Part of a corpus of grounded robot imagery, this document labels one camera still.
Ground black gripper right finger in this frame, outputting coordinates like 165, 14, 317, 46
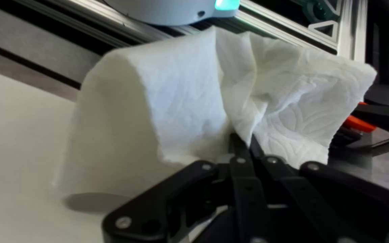
250, 138, 389, 243

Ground white paper napkin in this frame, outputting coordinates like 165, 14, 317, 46
54, 27, 377, 199

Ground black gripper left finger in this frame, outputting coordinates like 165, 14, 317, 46
101, 135, 272, 243

